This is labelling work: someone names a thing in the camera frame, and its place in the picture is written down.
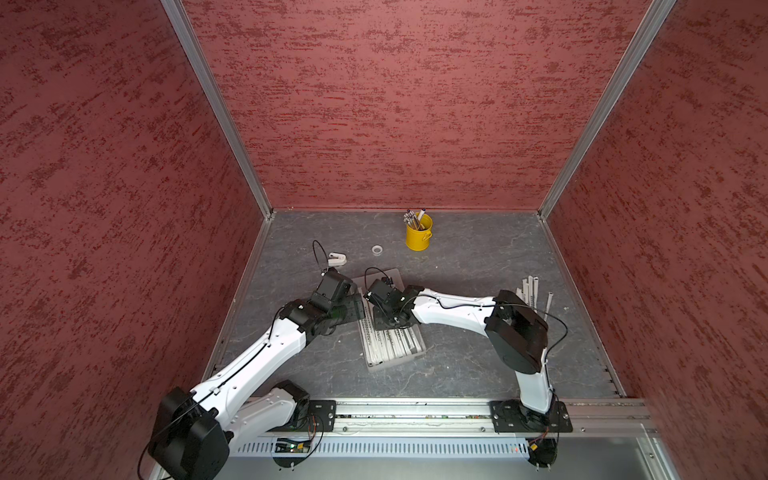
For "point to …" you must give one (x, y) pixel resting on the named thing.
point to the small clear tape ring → (376, 250)
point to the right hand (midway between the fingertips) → (383, 326)
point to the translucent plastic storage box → (413, 336)
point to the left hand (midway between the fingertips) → (349, 314)
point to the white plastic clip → (337, 259)
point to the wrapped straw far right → (549, 301)
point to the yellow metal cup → (418, 239)
